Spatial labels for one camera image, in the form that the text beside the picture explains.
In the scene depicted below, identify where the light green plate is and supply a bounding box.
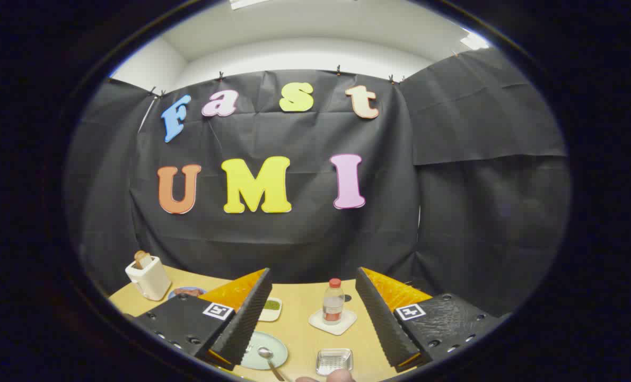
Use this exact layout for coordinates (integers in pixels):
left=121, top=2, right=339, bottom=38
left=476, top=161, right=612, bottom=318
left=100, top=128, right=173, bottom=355
left=240, top=332, right=288, bottom=370

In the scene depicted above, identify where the wooden-handled metal spoon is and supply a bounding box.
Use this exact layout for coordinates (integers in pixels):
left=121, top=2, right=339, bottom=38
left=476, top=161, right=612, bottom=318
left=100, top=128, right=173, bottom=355
left=257, top=347, right=287, bottom=381

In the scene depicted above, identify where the white toaster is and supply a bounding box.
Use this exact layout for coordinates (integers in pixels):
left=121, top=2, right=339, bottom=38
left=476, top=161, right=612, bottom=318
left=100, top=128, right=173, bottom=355
left=125, top=256, right=172, bottom=301

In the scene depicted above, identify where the clear red-capped plastic bottle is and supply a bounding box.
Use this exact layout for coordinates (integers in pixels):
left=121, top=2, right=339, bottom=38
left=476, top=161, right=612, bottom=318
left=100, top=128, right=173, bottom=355
left=322, top=278, right=345, bottom=325

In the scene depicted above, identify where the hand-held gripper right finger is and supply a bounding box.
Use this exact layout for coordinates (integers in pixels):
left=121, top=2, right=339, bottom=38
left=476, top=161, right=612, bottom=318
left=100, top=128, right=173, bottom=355
left=355, top=267, right=507, bottom=373

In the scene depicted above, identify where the metal drain basket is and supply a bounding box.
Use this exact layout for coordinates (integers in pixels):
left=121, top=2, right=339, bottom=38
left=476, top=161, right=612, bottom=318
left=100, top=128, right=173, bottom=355
left=315, top=348, right=354, bottom=376

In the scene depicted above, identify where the small blue plate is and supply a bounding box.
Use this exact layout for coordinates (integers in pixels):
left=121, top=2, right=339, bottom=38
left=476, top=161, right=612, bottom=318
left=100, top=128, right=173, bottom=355
left=168, top=286, right=207, bottom=301

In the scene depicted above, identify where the white square coaster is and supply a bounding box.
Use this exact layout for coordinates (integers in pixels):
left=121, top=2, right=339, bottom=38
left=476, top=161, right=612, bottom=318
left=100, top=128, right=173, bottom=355
left=309, top=309, right=358, bottom=336

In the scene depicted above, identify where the white divided bean dish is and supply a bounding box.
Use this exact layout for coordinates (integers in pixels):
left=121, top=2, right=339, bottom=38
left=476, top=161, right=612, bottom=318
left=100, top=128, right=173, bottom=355
left=257, top=297, right=283, bottom=323

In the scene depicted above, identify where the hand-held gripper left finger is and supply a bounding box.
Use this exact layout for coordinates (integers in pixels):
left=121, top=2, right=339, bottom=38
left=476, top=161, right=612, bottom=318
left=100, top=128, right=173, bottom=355
left=133, top=268, right=274, bottom=371

